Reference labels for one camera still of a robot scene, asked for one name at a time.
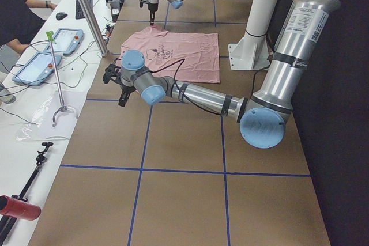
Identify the blue teach pendant near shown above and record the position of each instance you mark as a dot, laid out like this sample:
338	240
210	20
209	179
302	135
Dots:
36	70

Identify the blue teach pendant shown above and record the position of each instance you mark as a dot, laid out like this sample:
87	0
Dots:
36	70
65	40

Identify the aluminium frame post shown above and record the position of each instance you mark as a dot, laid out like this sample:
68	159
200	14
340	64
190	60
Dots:
94	27

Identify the red cylinder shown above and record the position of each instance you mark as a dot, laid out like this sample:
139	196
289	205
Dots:
12	207

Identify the metal grabber stick green handle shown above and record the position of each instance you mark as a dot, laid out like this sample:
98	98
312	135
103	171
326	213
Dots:
63	107

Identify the black computer mouse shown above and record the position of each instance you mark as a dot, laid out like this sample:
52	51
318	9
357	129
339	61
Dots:
60	16

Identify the pink Snoopy t-shirt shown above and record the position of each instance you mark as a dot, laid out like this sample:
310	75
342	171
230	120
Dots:
161	48

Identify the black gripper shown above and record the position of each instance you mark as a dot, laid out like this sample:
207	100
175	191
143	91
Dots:
125	89
151	7

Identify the white camera mast base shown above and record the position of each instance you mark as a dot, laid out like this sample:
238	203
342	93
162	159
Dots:
251	52

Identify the clear plastic bag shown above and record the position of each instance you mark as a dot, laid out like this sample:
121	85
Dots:
49	123

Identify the blue teach pendant far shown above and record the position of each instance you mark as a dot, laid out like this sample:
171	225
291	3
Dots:
65	40

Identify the person in black shirt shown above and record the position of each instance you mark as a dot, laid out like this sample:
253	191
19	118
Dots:
19	24

